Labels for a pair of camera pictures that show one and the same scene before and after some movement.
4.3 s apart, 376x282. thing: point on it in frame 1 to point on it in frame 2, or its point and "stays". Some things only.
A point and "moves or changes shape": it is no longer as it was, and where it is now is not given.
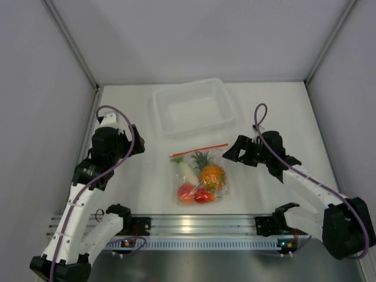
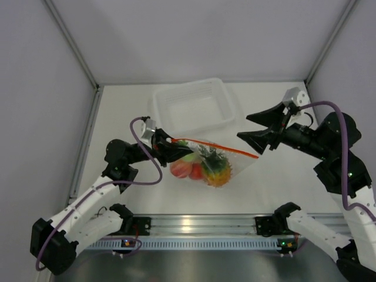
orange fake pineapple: x=211 y=175 moves or changes shape
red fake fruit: x=201 y=195 to x=196 y=172
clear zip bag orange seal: x=200 y=175 moves or changes shape
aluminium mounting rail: x=193 y=225 stays
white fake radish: x=187 y=175 to x=195 y=155
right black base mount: x=267 y=226 stays
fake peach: x=185 y=194 to x=180 y=168
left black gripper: x=138 y=144 to x=164 y=150
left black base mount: x=136 y=226 stays
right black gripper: x=242 y=143 to x=269 y=118
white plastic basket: x=192 y=106 stays
